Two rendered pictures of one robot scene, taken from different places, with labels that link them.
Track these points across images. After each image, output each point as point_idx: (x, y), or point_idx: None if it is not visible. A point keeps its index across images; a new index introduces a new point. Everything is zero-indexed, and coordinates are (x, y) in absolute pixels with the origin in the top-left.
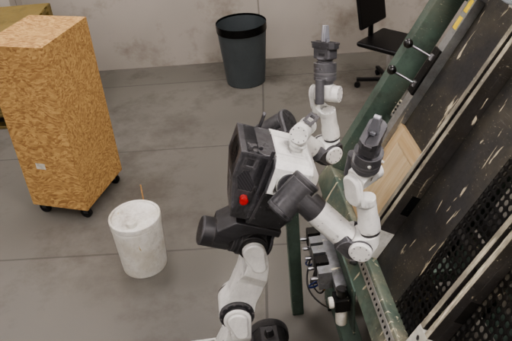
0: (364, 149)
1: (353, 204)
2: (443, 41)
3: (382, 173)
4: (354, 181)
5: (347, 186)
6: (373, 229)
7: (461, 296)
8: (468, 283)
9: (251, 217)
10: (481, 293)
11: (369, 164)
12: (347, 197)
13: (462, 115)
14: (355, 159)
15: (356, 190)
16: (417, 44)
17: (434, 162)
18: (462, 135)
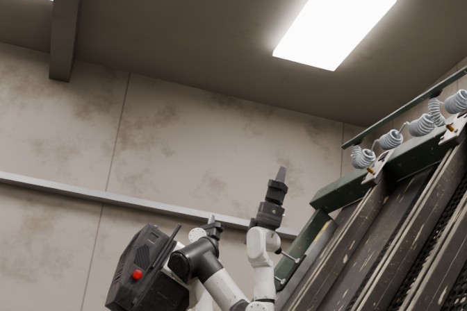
0: (273, 185)
1: (254, 255)
2: (306, 251)
3: (279, 242)
4: (259, 228)
5: (250, 239)
6: (270, 291)
7: (364, 300)
8: (370, 289)
9: (137, 302)
10: (382, 301)
11: (274, 208)
12: (249, 251)
13: (336, 250)
14: (261, 207)
15: (260, 236)
16: (279, 278)
17: (314, 291)
18: (336, 271)
